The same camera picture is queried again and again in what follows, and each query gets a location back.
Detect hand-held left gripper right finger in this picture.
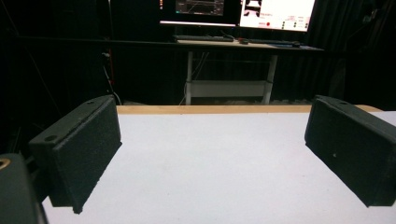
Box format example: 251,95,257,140
304,94,396,208

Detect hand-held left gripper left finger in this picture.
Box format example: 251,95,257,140
28,94,123,215

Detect black curtain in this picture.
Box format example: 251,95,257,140
307,0,396,110

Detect black keyboard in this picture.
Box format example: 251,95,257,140
173,35,235,43
247,38,297,47

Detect wooden desk with white legs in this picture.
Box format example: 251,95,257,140
174,39,325,106

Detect white screen monitor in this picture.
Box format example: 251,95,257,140
238,0,317,33

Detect dark screen monitor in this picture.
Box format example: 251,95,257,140
159,0,243,28

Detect white cable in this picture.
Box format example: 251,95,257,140
101,51,123,106

